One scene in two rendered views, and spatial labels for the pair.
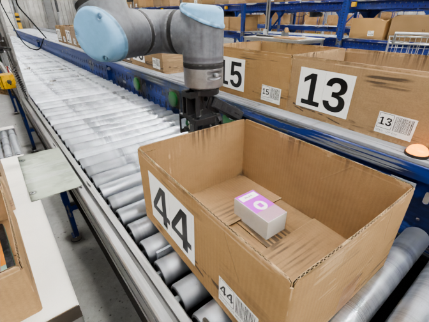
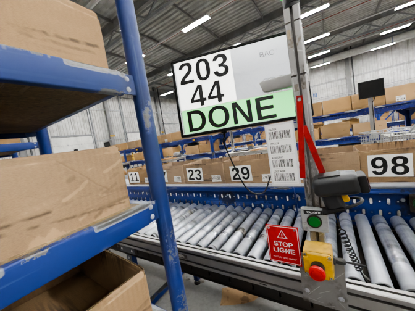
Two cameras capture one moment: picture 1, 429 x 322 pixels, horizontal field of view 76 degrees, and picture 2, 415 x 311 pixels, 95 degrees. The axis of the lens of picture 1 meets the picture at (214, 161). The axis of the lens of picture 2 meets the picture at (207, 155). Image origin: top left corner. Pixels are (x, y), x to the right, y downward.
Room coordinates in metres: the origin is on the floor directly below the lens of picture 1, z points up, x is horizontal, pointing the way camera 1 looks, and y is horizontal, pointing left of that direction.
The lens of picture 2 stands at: (1.08, 1.52, 1.23)
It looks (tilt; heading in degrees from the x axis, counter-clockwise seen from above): 5 degrees down; 342
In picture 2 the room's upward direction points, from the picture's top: 9 degrees counter-clockwise
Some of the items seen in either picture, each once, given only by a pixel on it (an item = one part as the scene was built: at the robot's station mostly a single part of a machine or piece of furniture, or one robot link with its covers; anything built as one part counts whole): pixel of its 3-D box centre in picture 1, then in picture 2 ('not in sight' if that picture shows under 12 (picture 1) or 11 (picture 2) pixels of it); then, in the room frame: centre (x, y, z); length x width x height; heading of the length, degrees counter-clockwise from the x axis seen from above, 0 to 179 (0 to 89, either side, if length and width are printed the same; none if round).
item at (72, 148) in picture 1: (135, 135); not in sight; (1.01, 0.31, 0.72); 0.52 x 0.05 x 0.05; 128
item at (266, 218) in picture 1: (258, 213); not in sight; (0.46, -0.09, 0.78); 0.10 x 0.06 x 0.05; 37
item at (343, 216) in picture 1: (255, 203); not in sight; (0.42, -0.08, 0.83); 0.39 x 0.29 x 0.17; 37
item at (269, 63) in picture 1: (271, 70); not in sight; (1.07, -0.22, 0.96); 0.39 x 0.29 x 0.17; 38
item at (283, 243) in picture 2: not in sight; (293, 245); (1.56, 1.13, 0.85); 0.16 x 0.01 x 0.13; 38
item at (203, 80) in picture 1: (204, 77); not in sight; (0.64, 0.02, 1.02); 0.10 x 0.09 x 0.05; 38
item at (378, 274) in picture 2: (83, 98); (368, 244); (1.57, 0.76, 0.72); 0.52 x 0.05 x 0.05; 128
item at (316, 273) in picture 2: not in sight; (317, 270); (1.46, 1.14, 0.84); 0.04 x 0.04 x 0.04; 38
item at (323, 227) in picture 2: (4, 58); (314, 219); (1.50, 1.09, 0.95); 0.07 x 0.03 x 0.07; 38
